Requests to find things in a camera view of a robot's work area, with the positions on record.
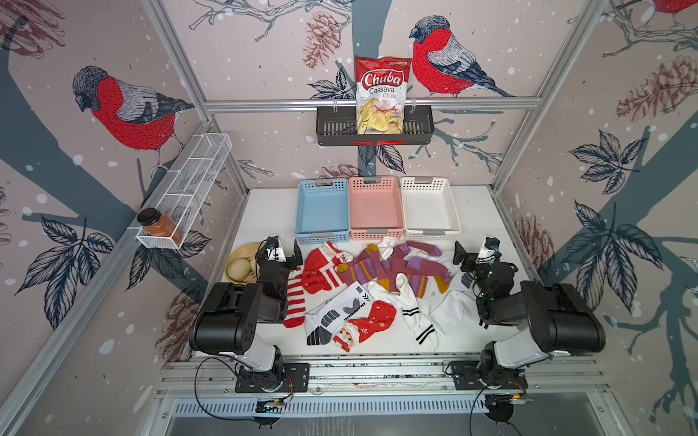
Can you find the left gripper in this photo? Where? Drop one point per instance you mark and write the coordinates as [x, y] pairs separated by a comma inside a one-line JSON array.
[[278, 262]]

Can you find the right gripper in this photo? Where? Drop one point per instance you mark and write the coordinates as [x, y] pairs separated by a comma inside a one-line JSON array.
[[477, 264]]

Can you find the white sock two black stripes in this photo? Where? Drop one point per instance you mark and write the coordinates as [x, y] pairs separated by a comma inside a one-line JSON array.
[[419, 323]]

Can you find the purple yellow striped sock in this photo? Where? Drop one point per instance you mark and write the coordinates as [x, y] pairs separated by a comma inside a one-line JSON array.
[[368, 267]]

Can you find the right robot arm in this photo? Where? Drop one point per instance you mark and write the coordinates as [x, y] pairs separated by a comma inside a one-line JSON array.
[[549, 319]]

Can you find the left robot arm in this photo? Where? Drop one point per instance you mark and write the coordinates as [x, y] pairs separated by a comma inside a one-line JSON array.
[[225, 327]]

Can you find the blue plastic basket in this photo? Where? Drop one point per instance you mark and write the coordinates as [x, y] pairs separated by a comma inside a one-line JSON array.
[[322, 212]]

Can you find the white plastic basket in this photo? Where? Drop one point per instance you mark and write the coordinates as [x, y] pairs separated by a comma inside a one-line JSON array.
[[429, 209]]

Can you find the pink plastic basket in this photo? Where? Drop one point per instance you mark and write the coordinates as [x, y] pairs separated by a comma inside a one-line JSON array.
[[376, 209]]

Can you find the yellow bamboo steamer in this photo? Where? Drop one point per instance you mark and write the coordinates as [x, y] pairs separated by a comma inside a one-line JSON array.
[[240, 267]]

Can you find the red santa sock upper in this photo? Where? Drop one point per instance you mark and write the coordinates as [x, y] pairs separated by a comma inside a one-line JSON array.
[[319, 273]]

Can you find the red santa sock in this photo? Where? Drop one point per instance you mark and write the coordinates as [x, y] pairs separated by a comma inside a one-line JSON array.
[[356, 331], [319, 273]]

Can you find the red white striped sock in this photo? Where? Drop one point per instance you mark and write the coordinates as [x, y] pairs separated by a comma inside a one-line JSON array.
[[295, 315]]

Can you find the white black sport sock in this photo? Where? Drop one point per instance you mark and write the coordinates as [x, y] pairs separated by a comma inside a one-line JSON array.
[[325, 321]]

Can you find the small white ankle sock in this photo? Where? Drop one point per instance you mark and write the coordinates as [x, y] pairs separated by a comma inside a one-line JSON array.
[[379, 293]]

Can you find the crumpled white sock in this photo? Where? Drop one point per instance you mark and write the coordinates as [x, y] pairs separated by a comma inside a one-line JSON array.
[[386, 247]]

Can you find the red santa sock lower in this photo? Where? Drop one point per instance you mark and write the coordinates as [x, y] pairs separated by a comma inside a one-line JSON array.
[[356, 331]]

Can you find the orange spice jar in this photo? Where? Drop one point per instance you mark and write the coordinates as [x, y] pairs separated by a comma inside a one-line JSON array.
[[158, 224]]

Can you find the Chuba cassava chips bag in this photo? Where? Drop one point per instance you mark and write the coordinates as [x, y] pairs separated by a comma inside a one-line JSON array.
[[381, 88]]

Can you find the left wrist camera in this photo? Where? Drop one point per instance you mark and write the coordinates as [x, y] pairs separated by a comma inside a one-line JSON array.
[[273, 250]]

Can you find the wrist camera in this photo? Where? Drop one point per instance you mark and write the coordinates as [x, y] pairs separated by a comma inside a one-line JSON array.
[[490, 250], [273, 250]]

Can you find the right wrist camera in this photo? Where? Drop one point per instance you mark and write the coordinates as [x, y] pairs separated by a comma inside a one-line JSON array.
[[490, 250]]

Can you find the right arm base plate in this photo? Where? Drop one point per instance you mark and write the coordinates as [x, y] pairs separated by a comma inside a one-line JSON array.
[[469, 376]]

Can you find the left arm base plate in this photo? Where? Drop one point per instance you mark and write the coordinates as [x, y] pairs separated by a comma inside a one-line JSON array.
[[290, 377]]

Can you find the white wire wall shelf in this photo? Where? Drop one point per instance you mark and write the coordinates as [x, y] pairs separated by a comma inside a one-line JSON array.
[[189, 187]]

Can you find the black wall basket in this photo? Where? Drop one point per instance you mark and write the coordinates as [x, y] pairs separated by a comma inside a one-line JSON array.
[[344, 126]]

